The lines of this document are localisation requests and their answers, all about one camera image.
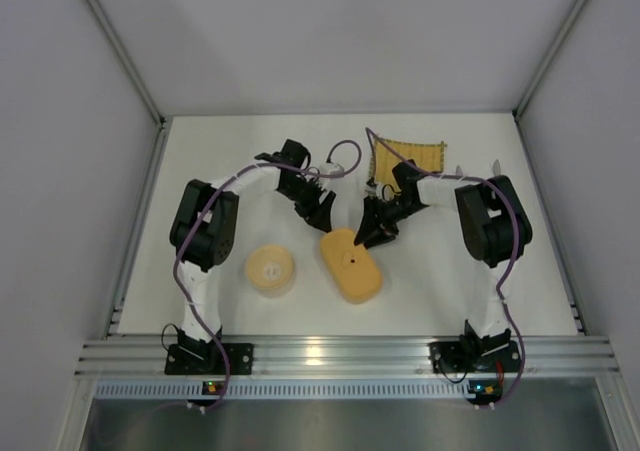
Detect oblong tan box lid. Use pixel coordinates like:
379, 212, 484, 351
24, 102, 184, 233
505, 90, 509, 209
320, 228, 382, 294

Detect bamboo sushi mat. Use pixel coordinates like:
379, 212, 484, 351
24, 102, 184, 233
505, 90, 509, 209
367, 136, 446, 189

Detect round tan lid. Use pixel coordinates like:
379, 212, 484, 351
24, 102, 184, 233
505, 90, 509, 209
244, 244, 295, 278

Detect metal tongs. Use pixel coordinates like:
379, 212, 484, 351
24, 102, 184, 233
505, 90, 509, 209
454, 160, 502, 179

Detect oblong tan lunch box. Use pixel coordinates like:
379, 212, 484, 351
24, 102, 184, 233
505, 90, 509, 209
338, 272, 383, 304

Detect round steel container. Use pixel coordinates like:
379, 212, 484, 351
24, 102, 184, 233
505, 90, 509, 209
247, 273, 295, 299

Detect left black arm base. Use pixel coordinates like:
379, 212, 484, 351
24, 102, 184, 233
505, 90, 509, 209
164, 342, 254, 376

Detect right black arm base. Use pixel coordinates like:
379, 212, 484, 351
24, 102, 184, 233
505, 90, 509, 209
428, 340, 522, 376

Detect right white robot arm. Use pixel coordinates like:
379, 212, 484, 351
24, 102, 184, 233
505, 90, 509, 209
354, 159, 533, 369

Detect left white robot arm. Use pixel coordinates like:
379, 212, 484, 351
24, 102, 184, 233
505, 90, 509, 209
169, 139, 344, 344

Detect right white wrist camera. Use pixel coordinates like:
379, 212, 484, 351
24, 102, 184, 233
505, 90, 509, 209
366, 180, 389, 201

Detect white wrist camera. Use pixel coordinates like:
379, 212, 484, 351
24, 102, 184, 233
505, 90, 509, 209
366, 180, 389, 201
319, 162, 345, 179

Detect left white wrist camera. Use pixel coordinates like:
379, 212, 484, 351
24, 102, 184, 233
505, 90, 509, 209
319, 162, 345, 179

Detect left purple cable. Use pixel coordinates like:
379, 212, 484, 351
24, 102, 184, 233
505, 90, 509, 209
172, 139, 362, 412

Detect aluminium mounting rail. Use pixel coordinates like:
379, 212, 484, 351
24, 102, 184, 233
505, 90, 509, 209
75, 336, 619, 379

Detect grey slotted cable duct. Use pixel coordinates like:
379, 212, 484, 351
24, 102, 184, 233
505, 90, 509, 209
94, 379, 497, 401

